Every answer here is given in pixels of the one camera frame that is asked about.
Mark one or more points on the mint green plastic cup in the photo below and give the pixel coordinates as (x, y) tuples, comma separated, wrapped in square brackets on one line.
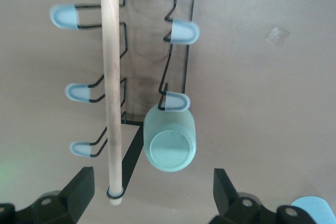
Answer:
[(169, 150)]

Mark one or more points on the light blue plastic cup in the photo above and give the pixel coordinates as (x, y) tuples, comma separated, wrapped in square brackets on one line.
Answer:
[(312, 208)]

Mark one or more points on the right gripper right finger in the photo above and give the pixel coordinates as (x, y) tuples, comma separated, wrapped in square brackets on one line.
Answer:
[(225, 197)]

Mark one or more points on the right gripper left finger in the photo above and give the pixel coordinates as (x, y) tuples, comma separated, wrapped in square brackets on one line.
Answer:
[(76, 195)]

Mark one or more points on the brown square tape patch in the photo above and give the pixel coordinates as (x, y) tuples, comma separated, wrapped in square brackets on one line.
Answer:
[(277, 35)]

